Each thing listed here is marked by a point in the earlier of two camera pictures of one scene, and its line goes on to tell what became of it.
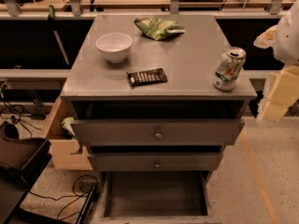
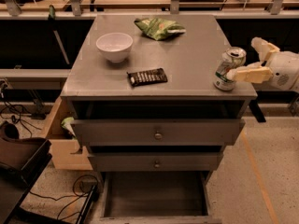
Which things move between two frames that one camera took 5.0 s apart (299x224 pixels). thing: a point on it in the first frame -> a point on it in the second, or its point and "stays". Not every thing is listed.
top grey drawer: (158, 132) stays
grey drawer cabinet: (158, 98) stays
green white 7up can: (229, 68) stays
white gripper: (288, 39) -> (284, 68)
